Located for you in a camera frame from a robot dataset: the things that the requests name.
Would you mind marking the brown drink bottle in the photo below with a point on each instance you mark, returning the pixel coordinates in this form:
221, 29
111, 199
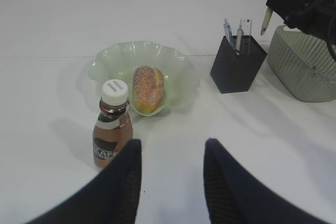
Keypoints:
113, 128

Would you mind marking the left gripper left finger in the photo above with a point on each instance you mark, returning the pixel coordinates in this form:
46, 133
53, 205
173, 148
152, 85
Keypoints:
111, 197

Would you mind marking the green wavy glass plate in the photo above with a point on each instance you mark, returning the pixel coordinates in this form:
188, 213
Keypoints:
120, 61

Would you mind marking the blue grip pen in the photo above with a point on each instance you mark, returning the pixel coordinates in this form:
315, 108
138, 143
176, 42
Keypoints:
228, 33

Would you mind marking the black square pen holder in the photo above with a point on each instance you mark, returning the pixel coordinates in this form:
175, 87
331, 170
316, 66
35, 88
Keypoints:
232, 72

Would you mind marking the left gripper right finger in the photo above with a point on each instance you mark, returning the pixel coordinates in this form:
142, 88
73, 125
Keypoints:
234, 195

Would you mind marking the grey grip pen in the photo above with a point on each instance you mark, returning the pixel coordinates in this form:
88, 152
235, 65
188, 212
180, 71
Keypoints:
239, 36

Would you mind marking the green plastic woven basket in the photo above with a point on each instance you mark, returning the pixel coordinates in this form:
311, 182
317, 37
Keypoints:
303, 64

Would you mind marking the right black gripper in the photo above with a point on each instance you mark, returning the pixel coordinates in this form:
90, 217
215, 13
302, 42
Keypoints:
312, 17

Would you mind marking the clear plastic ruler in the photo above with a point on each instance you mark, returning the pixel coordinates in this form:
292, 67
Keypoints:
246, 27

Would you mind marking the sugared bread roll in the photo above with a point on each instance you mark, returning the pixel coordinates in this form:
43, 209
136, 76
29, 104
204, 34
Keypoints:
148, 88

